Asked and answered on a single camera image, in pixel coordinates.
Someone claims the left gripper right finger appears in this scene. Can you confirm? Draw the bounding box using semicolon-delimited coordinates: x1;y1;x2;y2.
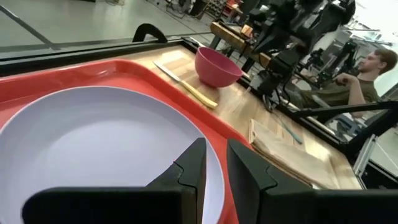
226;139;398;224

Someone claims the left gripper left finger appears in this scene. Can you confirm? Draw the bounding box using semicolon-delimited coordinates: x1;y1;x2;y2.
21;138;208;224

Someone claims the beige cloth napkin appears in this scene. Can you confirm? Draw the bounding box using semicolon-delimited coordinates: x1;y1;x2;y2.
248;118;340;190

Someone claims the black spoon teal handle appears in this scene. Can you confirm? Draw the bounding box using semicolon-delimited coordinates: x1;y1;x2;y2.
272;111;304;145

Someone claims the lavender plastic plate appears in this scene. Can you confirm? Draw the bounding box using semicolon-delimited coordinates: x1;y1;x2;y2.
0;85;225;224

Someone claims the knife with cream handle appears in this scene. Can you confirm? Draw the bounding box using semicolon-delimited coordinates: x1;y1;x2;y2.
152;60;219;110

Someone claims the dark pink plastic bowl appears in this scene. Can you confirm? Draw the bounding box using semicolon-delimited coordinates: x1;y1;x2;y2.
194;46;244;89

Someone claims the red plastic tray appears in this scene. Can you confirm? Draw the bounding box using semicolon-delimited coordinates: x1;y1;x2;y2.
0;58;253;224

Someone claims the person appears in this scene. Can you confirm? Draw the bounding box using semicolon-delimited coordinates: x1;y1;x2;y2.
285;48;398;119

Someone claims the wooden side table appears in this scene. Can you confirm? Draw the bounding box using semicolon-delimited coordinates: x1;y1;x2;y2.
210;21;273;74

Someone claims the black arched clamp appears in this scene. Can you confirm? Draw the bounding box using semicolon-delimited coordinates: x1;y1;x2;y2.
132;23;169;44

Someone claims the silver metal bracket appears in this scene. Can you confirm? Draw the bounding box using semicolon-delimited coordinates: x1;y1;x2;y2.
353;133;377;179

